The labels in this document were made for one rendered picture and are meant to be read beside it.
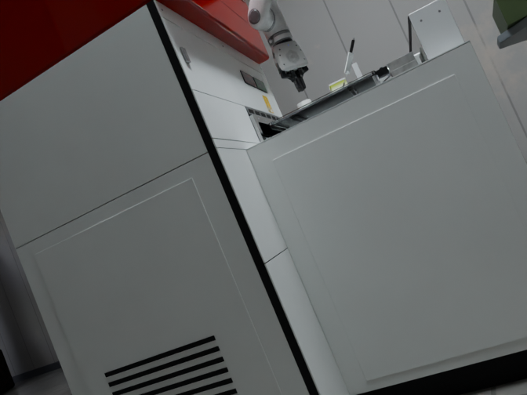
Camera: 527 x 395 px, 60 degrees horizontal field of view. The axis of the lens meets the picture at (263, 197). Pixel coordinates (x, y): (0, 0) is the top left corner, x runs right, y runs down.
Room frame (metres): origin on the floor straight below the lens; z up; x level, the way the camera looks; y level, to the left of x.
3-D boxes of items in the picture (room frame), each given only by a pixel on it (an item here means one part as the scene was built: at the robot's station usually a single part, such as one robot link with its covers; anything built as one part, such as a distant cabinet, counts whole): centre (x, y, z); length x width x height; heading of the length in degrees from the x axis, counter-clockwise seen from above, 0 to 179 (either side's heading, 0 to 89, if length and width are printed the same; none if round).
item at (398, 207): (1.62, -0.46, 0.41); 0.96 x 0.64 x 0.82; 161
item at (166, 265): (1.58, 0.26, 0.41); 0.82 x 0.70 x 0.82; 161
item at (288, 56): (1.54, -0.27, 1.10); 0.10 x 0.07 x 0.11; 112
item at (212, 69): (1.47, -0.06, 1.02); 0.81 x 0.03 x 0.40; 161
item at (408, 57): (1.37, -0.54, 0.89); 0.08 x 0.03 x 0.03; 71
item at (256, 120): (1.64, -0.13, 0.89); 0.44 x 0.02 x 0.10; 161
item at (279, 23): (1.54, -0.26, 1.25); 0.09 x 0.08 x 0.13; 145
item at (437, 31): (1.40, -0.66, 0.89); 0.55 x 0.09 x 0.14; 161
